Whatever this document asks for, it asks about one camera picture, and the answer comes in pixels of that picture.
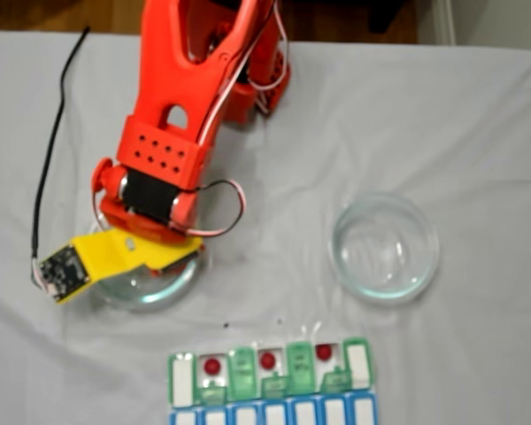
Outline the black camera cable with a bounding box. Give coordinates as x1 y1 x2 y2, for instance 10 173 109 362
29 26 92 267

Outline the white table cover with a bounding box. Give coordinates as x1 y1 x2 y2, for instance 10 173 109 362
0 29 531 425

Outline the clear glass bowl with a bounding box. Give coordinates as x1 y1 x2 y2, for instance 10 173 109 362
88 220 212 313

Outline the gripper servo wire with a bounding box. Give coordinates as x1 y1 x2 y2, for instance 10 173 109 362
90 188 104 231

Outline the wrist servo wire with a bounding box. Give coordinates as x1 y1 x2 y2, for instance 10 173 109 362
176 0 293 240

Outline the weekly pill organizer box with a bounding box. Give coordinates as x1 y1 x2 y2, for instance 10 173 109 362
166 336 378 425

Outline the camera board on yellow mount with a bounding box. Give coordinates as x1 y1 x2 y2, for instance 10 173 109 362
31 229 136 306

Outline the glass bowl with embossed logo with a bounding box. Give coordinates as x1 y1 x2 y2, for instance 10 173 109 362
330 190 441 306

